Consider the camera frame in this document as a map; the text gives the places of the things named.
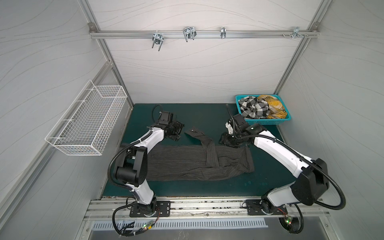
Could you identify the aluminium top crossbar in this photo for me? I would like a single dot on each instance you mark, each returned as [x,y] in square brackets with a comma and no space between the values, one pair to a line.
[213,34]

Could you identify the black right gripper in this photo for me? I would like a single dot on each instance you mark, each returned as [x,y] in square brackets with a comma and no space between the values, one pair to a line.
[231,137]

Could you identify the metal u-bolt clamp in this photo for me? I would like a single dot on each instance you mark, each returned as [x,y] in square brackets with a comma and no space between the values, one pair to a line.
[189,33]

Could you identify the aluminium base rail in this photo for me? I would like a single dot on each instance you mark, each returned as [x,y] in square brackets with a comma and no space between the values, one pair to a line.
[198,208]

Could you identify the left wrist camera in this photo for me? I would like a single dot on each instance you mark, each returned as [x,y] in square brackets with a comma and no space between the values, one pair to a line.
[165,118]

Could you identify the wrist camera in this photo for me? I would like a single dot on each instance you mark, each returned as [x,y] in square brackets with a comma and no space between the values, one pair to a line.
[238,123]
[165,118]

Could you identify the yellow plaid shirt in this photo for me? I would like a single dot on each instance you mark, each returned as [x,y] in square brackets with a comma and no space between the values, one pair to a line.
[276,108]

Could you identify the black white checked shirt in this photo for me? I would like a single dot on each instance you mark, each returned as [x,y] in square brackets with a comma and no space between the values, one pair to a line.
[253,108]

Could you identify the white wire basket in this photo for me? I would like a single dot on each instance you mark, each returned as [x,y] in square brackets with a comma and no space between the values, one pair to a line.
[85,127]

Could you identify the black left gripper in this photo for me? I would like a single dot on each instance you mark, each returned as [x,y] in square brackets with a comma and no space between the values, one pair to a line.
[179,125]

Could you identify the white slotted cable duct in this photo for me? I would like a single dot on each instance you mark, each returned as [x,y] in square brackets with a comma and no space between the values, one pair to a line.
[185,224]

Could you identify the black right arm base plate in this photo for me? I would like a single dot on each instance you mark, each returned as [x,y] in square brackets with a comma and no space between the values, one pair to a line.
[253,207]

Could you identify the metal hook clamp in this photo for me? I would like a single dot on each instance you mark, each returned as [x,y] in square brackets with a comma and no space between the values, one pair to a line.
[157,39]

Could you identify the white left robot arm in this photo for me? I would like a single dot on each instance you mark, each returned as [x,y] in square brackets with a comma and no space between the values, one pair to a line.
[129,167]

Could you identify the metal bracket with bolts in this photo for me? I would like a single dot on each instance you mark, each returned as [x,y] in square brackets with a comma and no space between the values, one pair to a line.
[296,34]

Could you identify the dark grey striped shirt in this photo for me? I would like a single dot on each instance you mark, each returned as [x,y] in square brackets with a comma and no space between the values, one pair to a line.
[203,162]

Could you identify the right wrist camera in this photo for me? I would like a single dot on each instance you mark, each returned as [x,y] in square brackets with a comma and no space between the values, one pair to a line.
[238,123]

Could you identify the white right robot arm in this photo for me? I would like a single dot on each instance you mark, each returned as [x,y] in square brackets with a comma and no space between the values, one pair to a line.
[312,178]

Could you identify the small metal ring clamp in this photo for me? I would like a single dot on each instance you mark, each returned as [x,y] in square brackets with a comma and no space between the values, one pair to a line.
[223,32]

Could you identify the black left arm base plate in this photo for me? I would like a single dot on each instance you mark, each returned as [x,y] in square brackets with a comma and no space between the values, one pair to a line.
[161,209]

